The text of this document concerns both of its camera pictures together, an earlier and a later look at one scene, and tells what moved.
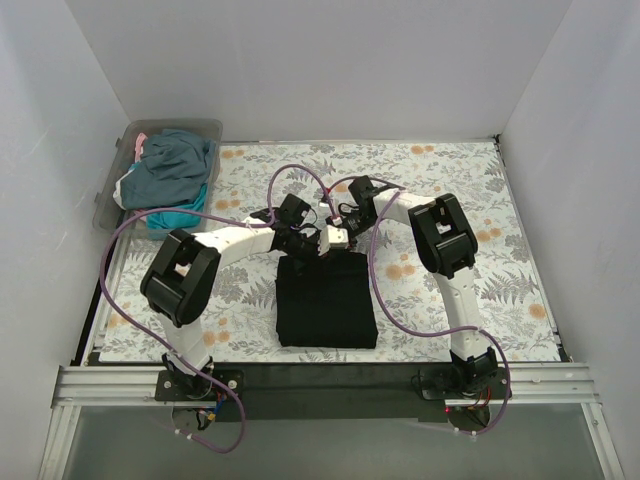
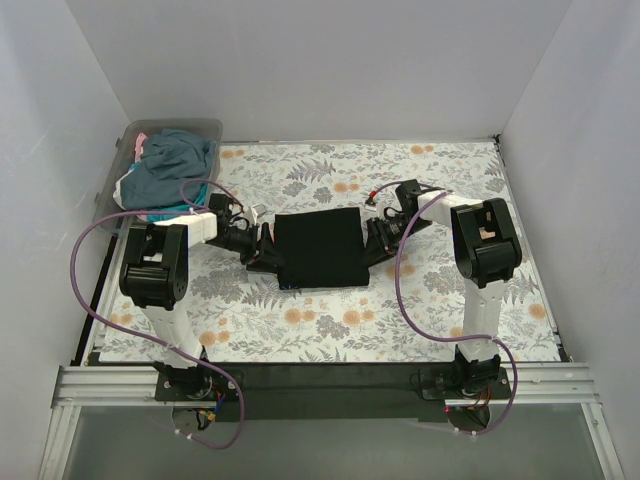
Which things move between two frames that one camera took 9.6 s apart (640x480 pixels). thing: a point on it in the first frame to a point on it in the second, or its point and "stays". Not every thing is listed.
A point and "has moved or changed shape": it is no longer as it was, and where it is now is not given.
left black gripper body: [304, 247] to [260, 243]
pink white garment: [138, 149] stays
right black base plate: [446, 384] stays
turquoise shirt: [175, 219] stays
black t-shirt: [325, 301] has moved or changed shape
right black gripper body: [350, 223] to [377, 238]
